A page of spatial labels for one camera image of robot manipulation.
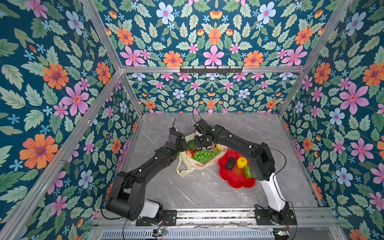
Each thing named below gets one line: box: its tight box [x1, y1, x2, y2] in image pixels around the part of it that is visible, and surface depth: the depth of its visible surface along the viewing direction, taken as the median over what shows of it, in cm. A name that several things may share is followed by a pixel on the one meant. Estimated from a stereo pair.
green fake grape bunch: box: [192, 149, 221, 163], surface depth 95 cm
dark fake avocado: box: [226, 157, 236, 171], surface depth 90 cm
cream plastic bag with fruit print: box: [176, 133, 228, 177], surface depth 88 cm
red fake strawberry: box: [187, 149, 196, 158], surface depth 95 cm
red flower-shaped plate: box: [218, 150, 231, 187], surface depth 90 cm
